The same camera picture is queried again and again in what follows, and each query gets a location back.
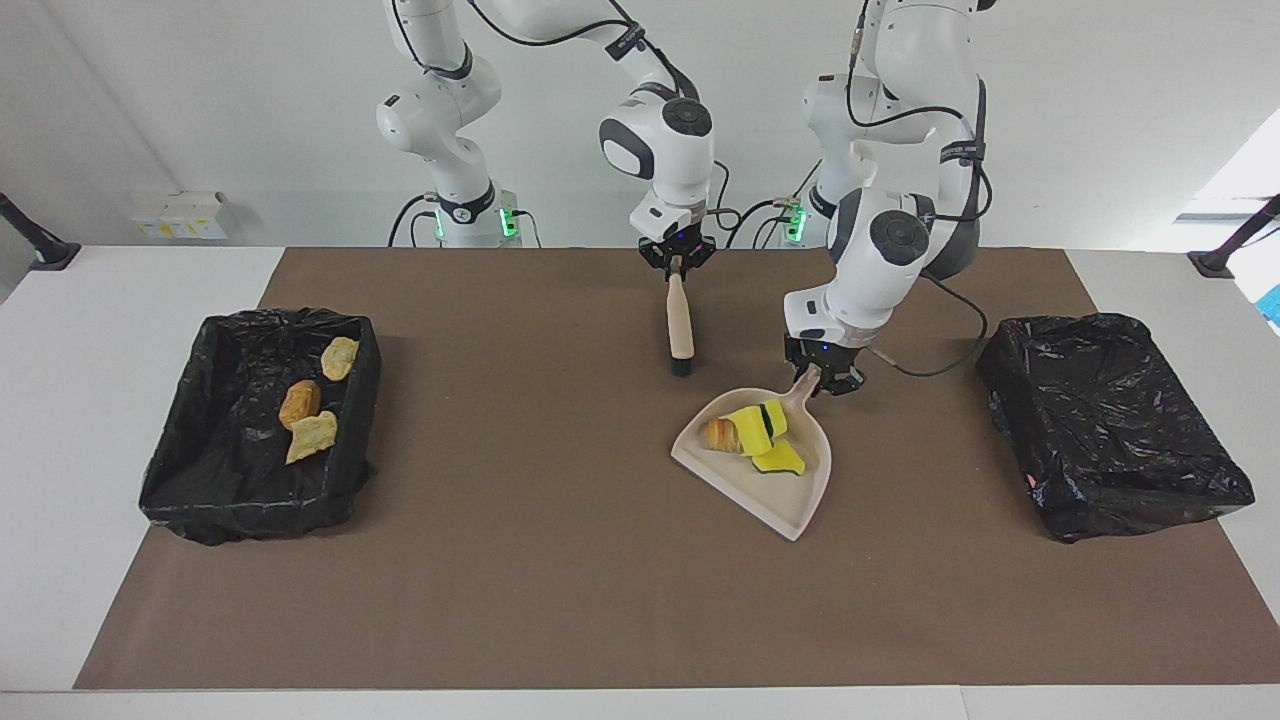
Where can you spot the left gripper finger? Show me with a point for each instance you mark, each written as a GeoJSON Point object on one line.
{"type": "Point", "coordinates": [846, 384]}
{"type": "Point", "coordinates": [797, 366]}

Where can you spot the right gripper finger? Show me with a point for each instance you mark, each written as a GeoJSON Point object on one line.
{"type": "Point", "coordinates": [662, 266]}
{"type": "Point", "coordinates": [696, 262]}

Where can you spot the striped croissant piece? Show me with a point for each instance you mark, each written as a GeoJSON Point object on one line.
{"type": "Point", "coordinates": [722, 436]}
{"type": "Point", "coordinates": [340, 358]}

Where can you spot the brown oval bread roll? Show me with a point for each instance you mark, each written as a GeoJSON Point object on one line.
{"type": "Point", "coordinates": [299, 403]}

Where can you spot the white wall outlet box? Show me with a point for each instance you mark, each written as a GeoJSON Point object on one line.
{"type": "Point", "coordinates": [180, 215]}

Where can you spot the brown table mat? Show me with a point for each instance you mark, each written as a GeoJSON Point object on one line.
{"type": "Point", "coordinates": [500, 600]}

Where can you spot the beige hand brush black bristles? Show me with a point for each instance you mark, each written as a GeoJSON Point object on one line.
{"type": "Point", "coordinates": [680, 320]}

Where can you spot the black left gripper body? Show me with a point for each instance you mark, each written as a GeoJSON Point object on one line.
{"type": "Point", "coordinates": [830, 355]}

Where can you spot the bin with black bag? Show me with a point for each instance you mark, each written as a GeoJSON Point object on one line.
{"type": "Point", "coordinates": [220, 480]}
{"type": "Point", "coordinates": [1110, 430]}

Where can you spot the pale cream bread piece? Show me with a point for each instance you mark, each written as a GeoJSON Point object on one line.
{"type": "Point", "coordinates": [312, 437]}

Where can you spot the blue object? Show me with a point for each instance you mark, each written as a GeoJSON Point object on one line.
{"type": "Point", "coordinates": [1272, 305]}

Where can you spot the black stand foot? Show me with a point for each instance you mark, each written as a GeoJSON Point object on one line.
{"type": "Point", "coordinates": [1215, 262]}
{"type": "Point", "coordinates": [45, 252]}

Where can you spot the beige plastic dustpan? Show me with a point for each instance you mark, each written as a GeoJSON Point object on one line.
{"type": "Point", "coordinates": [770, 495]}

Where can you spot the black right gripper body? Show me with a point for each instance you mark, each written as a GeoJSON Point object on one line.
{"type": "Point", "coordinates": [678, 245]}

